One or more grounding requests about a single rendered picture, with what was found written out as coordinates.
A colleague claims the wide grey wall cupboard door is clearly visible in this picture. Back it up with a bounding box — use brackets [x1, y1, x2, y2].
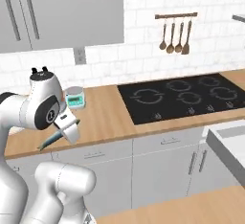
[13, 0, 125, 52]

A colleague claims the grey drawer front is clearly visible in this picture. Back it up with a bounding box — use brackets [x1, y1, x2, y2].
[5, 152, 54, 184]
[51, 139, 134, 167]
[132, 126, 206, 156]

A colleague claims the teal and grey kitchen scale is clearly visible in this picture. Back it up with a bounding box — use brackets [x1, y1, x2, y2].
[64, 86, 87, 110]

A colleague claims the dark teal knife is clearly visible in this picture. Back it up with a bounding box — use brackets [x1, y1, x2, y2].
[36, 129, 65, 151]

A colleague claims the grey base cupboard door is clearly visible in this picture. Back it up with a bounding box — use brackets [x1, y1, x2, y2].
[186, 141, 244, 197]
[81, 157, 134, 218]
[131, 144, 201, 211]

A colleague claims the grey wall cupboard handle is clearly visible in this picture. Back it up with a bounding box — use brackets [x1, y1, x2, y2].
[23, 0, 40, 40]
[2, 0, 21, 42]

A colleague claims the grey wall shelf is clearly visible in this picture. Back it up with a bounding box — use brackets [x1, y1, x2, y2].
[232, 13, 245, 24]

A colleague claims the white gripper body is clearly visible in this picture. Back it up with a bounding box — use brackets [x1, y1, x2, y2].
[61, 118, 81, 146]

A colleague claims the wooden hanging spatula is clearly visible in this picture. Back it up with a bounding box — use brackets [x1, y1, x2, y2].
[181, 20, 193, 56]

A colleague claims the black hob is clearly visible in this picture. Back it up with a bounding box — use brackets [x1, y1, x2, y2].
[117, 72, 245, 126]

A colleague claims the grey base cupboard handle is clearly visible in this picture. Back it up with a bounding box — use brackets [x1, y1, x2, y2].
[198, 149, 209, 173]
[188, 150, 198, 176]

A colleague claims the wooden utensil rail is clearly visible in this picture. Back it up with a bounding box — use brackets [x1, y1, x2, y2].
[154, 11, 199, 20]

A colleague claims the wooden hanging spoon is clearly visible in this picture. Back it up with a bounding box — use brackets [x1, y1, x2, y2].
[174, 21, 185, 54]
[159, 22, 168, 51]
[166, 22, 176, 55]

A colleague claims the grey wall socket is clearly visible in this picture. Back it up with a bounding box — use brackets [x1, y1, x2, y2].
[74, 46, 87, 66]

